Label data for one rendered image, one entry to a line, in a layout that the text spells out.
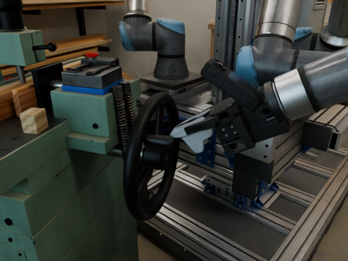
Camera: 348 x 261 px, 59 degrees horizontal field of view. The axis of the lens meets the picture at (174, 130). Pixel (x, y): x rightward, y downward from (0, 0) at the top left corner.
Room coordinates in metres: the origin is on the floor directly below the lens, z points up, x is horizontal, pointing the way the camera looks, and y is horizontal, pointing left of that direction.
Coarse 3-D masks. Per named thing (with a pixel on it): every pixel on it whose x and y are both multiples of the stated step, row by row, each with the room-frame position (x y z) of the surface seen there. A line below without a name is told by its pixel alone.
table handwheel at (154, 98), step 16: (160, 96) 0.61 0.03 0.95; (144, 112) 0.55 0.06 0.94; (160, 112) 0.63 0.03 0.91; (176, 112) 0.70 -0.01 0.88; (144, 128) 0.52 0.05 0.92; (160, 128) 0.62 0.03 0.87; (128, 144) 0.50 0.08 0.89; (176, 144) 0.72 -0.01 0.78; (128, 160) 0.48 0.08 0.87; (144, 160) 0.58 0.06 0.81; (160, 160) 0.57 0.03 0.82; (176, 160) 0.70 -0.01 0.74; (128, 176) 0.47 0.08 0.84; (144, 176) 0.54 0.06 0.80; (128, 192) 0.47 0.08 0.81; (160, 192) 0.63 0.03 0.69; (128, 208) 0.48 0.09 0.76; (144, 208) 0.52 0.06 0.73; (160, 208) 0.59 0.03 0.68
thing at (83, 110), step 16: (64, 96) 0.61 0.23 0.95; (80, 96) 0.59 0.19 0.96; (96, 96) 0.58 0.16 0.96; (112, 96) 0.60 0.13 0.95; (64, 112) 0.61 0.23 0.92; (80, 112) 0.60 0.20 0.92; (96, 112) 0.58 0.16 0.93; (112, 112) 0.60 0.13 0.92; (80, 128) 0.60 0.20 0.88; (96, 128) 0.58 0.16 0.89; (112, 128) 0.59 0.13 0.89
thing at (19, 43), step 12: (0, 36) 0.68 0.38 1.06; (12, 36) 0.67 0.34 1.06; (24, 36) 0.68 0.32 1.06; (36, 36) 0.71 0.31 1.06; (0, 48) 0.69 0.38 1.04; (12, 48) 0.67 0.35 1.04; (24, 48) 0.67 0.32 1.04; (0, 60) 0.69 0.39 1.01; (12, 60) 0.68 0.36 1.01; (24, 60) 0.67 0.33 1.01; (36, 60) 0.70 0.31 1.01
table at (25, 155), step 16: (48, 112) 0.65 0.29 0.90; (0, 128) 0.56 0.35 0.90; (16, 128) 0.56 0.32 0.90; (48, 128) 0.56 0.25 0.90; (64, 128) 0.59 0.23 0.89; (0, 144) 0.49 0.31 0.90; (16, 144) 0.49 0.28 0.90; (32, 144) 0.50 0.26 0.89; (48, 144) 0.54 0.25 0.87; (64, 144) 0.58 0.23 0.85; (80, 144) 0.58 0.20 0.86; (96, 144) 0.56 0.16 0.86; (112, 144) 0.58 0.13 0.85; (0, 160) 0.43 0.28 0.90; (16, 160) 0.46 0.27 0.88; (32, 160) 0.49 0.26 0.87; (48, 160) 0.53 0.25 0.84; (0, 176) 0.43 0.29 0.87; (16, 176) 0.45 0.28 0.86; (0, 192) 0.42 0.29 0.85
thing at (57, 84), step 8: (56, 64) 0.72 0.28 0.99; (32, 72) 0.66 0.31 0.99; (40, 72) 0.67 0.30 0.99; (48, 72) 0.69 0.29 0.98; (56, 72) 0.72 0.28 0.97; (40, 80) 0.66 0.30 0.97; (48, 80) 0.69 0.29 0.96; (56, 80) 0.69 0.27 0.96; (40, 88) 0.66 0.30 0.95; (48, 88) 0.68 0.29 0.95; (56, 88) 0.68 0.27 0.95; (40, 96) 0.66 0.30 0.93; (48, 96) 0.68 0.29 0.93; (40, 104) 0.66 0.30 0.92; (48, 104) 0.67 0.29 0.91
